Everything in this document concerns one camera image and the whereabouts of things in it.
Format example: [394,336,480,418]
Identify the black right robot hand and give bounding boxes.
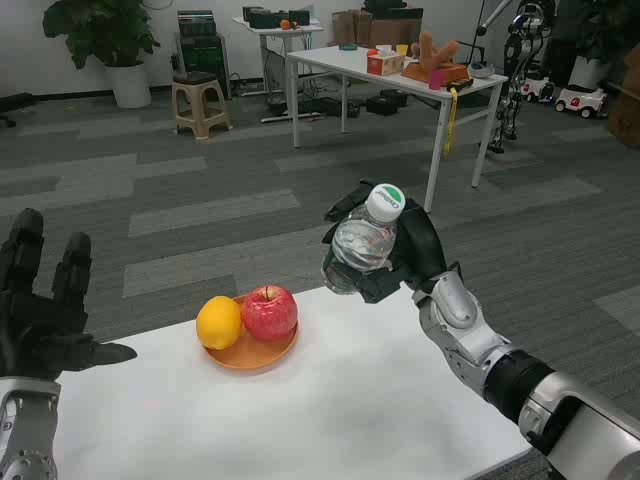
[322,178,449,305]

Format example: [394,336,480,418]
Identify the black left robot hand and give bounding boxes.
[0,207,138,382]

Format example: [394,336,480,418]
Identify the clear plastic water bottle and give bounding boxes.
[319,182,406,296]

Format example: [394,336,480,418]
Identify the yellow tape measure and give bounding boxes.
[443,78,474,157]

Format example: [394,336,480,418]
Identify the black floor box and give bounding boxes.
[366,89,409,117]

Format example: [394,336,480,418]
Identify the red apple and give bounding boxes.
[240,284,300,343]

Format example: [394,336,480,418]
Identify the black floor power equipment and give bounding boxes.
[294,97,361,119]

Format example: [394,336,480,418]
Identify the orange flat box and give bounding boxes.
[402,59,474,84]

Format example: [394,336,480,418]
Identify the red tissue box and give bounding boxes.
[367,44,406,76]

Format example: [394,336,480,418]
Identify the yellow lemon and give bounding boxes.
[195,295,244,351]

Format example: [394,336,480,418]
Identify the brown plush toy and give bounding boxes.
[410,32,461,84]

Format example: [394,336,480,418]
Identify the small white toy car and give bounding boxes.
[519,74,556,105]

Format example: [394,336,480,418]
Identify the orange round plate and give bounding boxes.
[202,294,300,372]

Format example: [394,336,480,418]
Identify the white table with legs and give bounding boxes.
[286,45,509,214]

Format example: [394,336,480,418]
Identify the silver humanoid robot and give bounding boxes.
[474,0,556,157]

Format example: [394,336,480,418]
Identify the large white toy car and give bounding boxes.
[553,84,609,120]

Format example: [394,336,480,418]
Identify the brown cardboard box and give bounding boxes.
[368,17,424,50]

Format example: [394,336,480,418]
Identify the brown paper bags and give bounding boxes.
[332,9,374,47]

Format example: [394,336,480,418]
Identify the wide white plant pot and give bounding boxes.
[569,54,612,92]

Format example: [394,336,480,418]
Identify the black bag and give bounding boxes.
[362,0,424,21]

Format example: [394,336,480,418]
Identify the large brown carton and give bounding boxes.
[607,44,640,147]

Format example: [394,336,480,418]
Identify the white standing desk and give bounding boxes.
[232,17,325,124]

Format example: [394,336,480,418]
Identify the beige plastic stool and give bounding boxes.
[171,71,234,140]

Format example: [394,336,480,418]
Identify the black boxes group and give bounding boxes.
[242,5,277,30]

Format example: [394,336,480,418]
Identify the black computer tower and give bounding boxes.
[174,33,232,101]

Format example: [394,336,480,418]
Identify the dark green tall plant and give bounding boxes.
[574,0,640,64]

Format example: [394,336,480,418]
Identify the green leafy potted plant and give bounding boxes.
[42,0,161,70]

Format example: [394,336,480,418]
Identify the black striped device stack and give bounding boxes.
[177,9,217,36]

